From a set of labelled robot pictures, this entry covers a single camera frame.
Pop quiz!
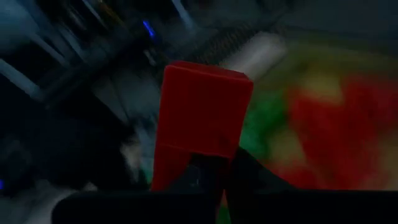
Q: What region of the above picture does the yellow translucent plastic bin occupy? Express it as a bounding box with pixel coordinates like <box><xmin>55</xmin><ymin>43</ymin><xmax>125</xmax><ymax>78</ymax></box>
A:
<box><xmin>217</xmin><ymin>30</ymin><xmax>398</xmax><ymax>191</ymax></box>

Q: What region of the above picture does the green plastic brick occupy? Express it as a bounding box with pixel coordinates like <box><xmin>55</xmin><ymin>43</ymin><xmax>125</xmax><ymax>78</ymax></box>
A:
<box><xmin>239</xmin><ymin>90</ymin><xmax>287</xmax><ymax>160</ymax></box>

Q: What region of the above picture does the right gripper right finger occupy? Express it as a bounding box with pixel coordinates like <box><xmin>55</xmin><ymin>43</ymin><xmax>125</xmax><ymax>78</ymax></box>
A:
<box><xmin>226</xmin><ymin>147</ymin><xmax>296</xmax><ymax>192</ymax></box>

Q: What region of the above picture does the red plastic brick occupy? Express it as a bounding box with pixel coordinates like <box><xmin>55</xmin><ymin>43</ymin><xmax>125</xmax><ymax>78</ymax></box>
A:
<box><xmin>150</xmin><ymin>60</ymin><xmax>254</xmax><ymax>192</ymax></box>
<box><xmin>287</xmin><ymin>76</ymin><xmax>398</xmax><ymax>189</ymax></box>

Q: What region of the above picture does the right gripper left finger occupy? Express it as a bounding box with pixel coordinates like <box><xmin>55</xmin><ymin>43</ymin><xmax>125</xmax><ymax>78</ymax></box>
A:
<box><xmin>169</xmin><ymin>154</ymin><xmax>223</xmax><ymax>192</ymax></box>

